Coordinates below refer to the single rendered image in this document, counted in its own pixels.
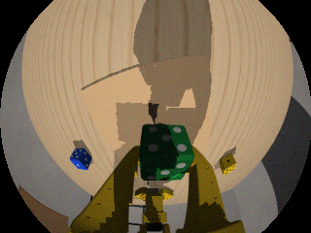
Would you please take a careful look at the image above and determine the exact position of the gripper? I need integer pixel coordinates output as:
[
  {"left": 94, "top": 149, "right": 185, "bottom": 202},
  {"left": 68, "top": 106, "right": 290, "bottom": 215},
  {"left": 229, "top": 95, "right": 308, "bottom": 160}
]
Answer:
[{"left": 68, "top": 146, "right": 246, "bottom": 233}]

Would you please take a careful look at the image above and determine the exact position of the yellow die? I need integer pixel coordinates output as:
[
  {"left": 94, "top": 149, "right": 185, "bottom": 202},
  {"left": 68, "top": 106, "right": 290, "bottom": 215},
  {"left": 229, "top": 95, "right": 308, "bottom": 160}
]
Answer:
[{"left": 220, "top": 153, "right": 236, "bottom": 175}]

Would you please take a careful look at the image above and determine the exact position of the blue die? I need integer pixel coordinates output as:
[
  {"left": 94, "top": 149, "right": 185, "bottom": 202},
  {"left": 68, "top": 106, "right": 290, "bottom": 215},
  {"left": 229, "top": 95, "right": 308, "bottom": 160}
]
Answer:
[{"left": 70, "top": 149, "right": 92, "bottom": 170}]

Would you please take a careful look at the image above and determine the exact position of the green die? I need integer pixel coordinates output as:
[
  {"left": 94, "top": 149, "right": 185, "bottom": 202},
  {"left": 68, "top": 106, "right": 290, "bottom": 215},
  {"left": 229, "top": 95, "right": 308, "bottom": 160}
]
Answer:
[{"left": 139, "top": 124, "right": 195, "bottom": 181}]

